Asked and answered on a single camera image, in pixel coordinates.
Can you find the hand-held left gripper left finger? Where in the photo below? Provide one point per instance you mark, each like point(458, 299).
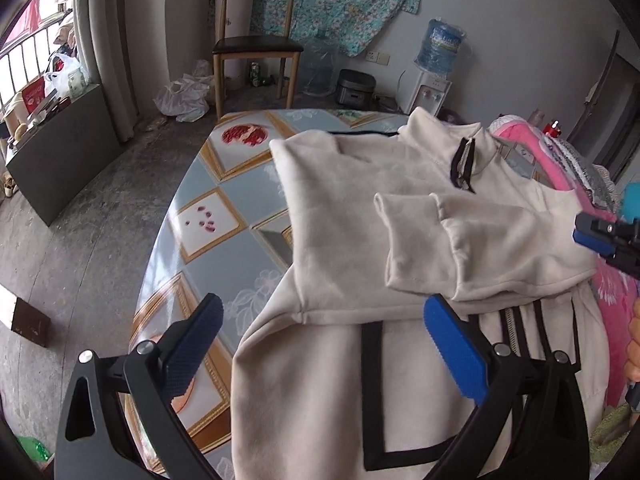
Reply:
point(197, 345)

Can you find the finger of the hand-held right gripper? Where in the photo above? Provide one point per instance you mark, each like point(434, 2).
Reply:
point(592, 237)

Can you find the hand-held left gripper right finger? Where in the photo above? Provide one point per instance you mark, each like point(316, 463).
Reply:
point(455, 350)

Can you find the cream black-striped pants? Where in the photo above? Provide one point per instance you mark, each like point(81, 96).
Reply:
point(300, 385)

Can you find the cream zip jacket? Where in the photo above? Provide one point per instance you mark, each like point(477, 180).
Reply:
point(350, 200)

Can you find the person's right hand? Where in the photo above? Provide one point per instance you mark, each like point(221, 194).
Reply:
point(634, 345)

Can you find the grey knit cloth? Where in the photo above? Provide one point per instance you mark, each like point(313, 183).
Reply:
point(592, 175)

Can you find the pink floral blanket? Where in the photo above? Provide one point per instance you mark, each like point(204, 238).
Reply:
point(560, 175)

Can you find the purple patterned white cloth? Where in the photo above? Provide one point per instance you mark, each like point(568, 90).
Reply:
point(555, 152)

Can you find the small red item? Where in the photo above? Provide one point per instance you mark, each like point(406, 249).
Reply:
point(552, 129)

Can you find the grey door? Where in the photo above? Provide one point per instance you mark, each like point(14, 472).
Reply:
point(615, 120)

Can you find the small clear bottle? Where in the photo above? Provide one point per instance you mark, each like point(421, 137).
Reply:
point(537, 117)

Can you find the fruit print tablecloth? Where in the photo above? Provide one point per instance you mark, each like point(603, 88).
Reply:
point(225, 210)

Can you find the brown wooden box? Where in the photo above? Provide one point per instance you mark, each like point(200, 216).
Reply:
point(31, 321)

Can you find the green plastic bag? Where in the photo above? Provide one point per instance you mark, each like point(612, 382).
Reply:
point(32, 450)

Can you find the white water dispenser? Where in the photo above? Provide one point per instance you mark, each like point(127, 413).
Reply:
point(430, 95)

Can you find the dark grey cabinet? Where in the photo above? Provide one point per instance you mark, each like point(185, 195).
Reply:
point(60, 160)

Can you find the blue water bottle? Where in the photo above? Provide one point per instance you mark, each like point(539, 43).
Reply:
point(440, 47)

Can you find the white plastic bag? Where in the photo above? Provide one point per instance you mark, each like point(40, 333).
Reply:
point(182, 97)

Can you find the green can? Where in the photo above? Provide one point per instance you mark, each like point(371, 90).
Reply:
point(255, 74)

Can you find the grey rice cooker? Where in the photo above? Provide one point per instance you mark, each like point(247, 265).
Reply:
point(355, 90)

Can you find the red box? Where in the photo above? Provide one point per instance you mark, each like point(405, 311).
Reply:
point(33, 99)

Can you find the plastic bag with red print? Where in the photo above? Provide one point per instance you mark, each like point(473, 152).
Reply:
point(65, 75)

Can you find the clear empty water jug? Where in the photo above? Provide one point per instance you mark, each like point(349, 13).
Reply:
point(320, 67)

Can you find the wooden chair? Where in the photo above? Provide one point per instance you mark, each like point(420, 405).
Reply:
point(255, 46)

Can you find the beige curtain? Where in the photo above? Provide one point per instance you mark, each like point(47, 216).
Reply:
point(115, 35)

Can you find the white cylinder appliance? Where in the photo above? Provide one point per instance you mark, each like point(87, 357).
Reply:
point(235, 15)

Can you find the window railing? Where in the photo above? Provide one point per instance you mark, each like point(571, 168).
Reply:
point(20, 60)

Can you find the red hanging garment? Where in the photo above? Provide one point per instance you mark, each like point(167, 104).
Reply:
point(27, 15)

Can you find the white wall socket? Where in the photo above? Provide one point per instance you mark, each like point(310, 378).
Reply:
point(377, 56)

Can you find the floral wall cloth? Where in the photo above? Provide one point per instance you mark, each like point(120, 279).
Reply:
point(340, 0)

